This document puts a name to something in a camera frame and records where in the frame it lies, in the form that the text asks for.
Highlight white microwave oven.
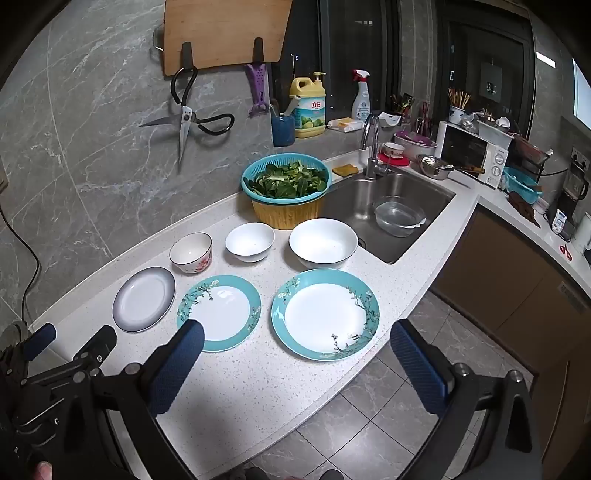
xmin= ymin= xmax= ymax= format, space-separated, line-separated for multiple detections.
xmin=435 ymin=121 xmax=510 ymax=190

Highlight pink floral bowl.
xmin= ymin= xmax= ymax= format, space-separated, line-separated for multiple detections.
xmin=169 ymin=232 xmax=213 ymax=276

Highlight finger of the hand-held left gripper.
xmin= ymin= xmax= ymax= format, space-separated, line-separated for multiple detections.
xmin=73 ymin=324 xmax=117 ymax=370
xmin=23 ymin=323 xmax=57 ymax=363

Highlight clear glass bowl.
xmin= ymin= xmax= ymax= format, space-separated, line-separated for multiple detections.
xmin=373 ymin=196 xmax=426 ymax=238

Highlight wooden cutting board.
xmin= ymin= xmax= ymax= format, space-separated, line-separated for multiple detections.
xmin=161 ymin=0 xmax=294 ymax=76

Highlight wooden base cabinet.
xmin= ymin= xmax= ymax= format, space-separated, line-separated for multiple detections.
xmin=431 ymin=205 xmax=591 ymax=370

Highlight white dish tub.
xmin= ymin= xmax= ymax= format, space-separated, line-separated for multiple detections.
xmin=393 ymin=130 xmax=438 ymax=160

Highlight white cloth pack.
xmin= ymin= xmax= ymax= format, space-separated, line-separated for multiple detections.
xmin=326 ymin=117 xmax=365 ymax=134

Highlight stainless steel sink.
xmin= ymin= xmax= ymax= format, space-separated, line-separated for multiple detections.
xmin=318 ymin=172 xmax=457 ymax=265

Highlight black handled kitchen scissors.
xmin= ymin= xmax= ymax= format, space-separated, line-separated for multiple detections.
xmin=139 ymin=66 xmax=235 ymax=172

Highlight white dish basket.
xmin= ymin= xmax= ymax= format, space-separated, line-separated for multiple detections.
xmin=475 ymin=113 xmax=515 ymax=139

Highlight purple peeler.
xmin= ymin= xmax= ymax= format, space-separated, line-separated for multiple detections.
xmin=245 ymin=63 xmax=269 ymax=118

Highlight blue cup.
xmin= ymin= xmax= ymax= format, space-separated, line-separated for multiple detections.
xmin=271 ymin=114 xmax=296 ymax=147

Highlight teal plastic basket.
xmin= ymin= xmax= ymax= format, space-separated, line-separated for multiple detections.
xmin=502 ymin=166 xmax=544 ymax=206

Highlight large teal floral plate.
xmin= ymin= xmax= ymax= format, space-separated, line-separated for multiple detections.
xmin=271 ymin=268 xmax=380 ymax=361

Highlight stainless steel bowl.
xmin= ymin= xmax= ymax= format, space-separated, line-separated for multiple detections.
xmin=417 ymin=154 xmax=455 ymax=181

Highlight yellow plastic basin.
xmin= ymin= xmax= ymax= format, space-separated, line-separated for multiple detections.
xmin=249 ymin=191 xmax=326 ymax=230

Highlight green leafy vegetables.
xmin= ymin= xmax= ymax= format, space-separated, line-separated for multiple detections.
xmin=252 ymin=159 xmax=326 ymax=198

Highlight large white bowl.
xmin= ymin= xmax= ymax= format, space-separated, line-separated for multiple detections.
xmin=289 ymin=218 xmax=359 ymax=271

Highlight grey rimmed white plate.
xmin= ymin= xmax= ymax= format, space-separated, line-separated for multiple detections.
xmin=112 ymin=267 xmax=177 ymax=333

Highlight small teal floral plate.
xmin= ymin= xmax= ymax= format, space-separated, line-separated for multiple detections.
xmin=176 ymin=274 xmax=262 ymax=352

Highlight yellow detergent bottle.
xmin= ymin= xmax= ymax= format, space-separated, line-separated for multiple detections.
xmin=289 ymin=72 xmax=327 ymax=138

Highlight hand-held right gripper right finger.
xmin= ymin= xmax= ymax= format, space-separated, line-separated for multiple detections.
xmin=390 ymin=318 xmax=543 ymax=480

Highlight white spray bottle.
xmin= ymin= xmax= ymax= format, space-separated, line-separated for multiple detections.
xmin=351 ymin=69 xmax=373 ymax=123

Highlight small white bowl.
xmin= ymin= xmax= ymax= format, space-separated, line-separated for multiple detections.
xmin=225 ymin=222 xmax=276 ymax=264

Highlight black cable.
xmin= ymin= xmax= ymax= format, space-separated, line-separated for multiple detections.
xmin=0 ymin=203 xmax=42 ymax=319

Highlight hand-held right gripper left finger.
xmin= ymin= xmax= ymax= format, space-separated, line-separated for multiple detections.
xmin=98 ymin=320 xmax=206 ymax=480

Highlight teal plastic colander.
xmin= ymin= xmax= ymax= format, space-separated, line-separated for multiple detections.
xmin=242 ymin=154 xmax=332 ymax=200

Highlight chrome faucet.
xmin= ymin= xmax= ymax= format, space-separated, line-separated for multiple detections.
xmin=360 ymin=113 xmax=391 ymax=181

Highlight brown cloth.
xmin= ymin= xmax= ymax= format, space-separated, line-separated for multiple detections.
xmin=507 ymin=191 xmax=542 ymax=228

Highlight wall water heater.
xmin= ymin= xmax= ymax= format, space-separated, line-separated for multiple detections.
xmin=480 ymin=60 xmax=504 ymax=97

